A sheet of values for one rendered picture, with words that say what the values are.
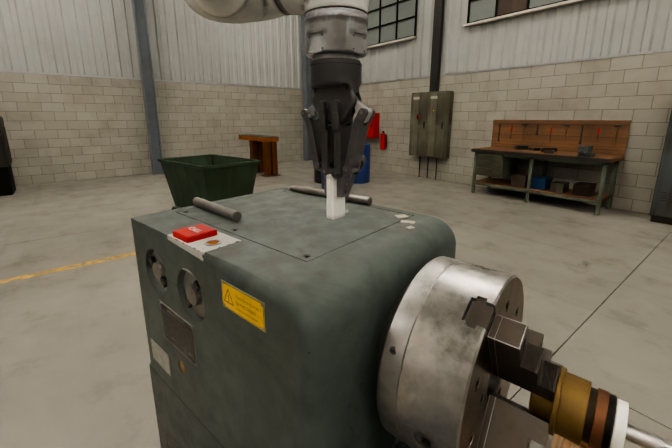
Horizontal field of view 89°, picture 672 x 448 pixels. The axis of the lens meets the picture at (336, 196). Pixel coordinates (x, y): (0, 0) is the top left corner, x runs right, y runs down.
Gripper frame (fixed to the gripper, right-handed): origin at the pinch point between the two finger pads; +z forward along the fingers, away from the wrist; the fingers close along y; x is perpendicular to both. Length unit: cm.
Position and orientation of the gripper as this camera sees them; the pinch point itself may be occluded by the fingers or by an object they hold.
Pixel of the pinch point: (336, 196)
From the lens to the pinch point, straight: 54.3
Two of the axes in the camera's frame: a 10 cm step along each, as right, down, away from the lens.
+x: 6.5, -1.7, 7.4
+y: 7.6, 1.5, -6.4
